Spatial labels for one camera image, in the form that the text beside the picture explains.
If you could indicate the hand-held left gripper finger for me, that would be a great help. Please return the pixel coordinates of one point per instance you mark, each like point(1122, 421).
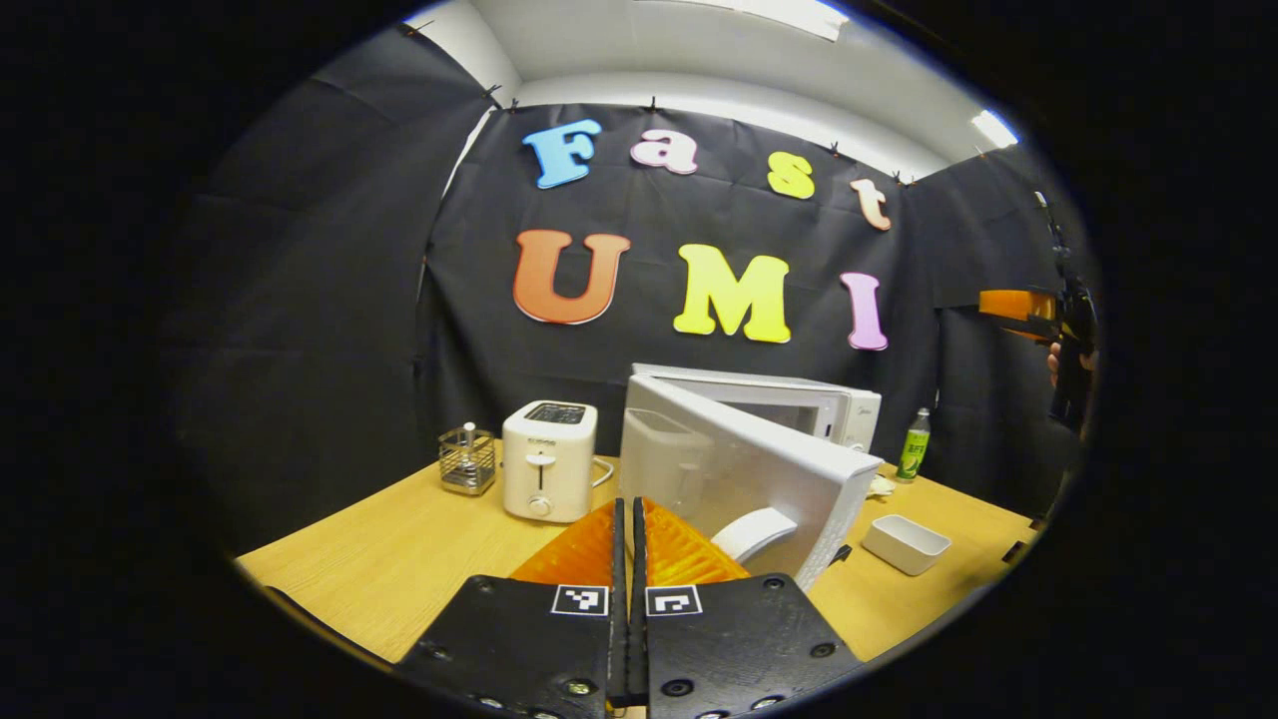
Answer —
point(618, 649)
point(639, 649)

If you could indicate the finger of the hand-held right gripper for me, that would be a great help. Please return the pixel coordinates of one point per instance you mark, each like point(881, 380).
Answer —
point(1013, 305)

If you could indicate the white microwave oven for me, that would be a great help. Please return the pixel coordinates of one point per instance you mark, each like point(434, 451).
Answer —
point(739, 459)

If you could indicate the small ceiling light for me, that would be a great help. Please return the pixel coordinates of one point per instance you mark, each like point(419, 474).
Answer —
point(994, 128)

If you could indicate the green drink bottle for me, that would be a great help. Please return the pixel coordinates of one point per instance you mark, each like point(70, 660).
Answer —
point(913, 454)

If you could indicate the white toaster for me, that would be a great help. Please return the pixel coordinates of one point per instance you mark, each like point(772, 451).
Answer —
point(549, 459)

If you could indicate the white rectangular tray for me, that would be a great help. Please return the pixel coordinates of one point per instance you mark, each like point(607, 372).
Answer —
point(904, 544)

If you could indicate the large ceiling light panel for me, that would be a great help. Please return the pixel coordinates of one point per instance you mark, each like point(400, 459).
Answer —
point(799, 15)

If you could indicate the black backdrop cloth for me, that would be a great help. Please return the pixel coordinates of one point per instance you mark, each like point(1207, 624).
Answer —
point(300, 350)

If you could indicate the black table edge bracket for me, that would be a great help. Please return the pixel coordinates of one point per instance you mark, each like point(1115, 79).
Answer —
point(1016, 552)

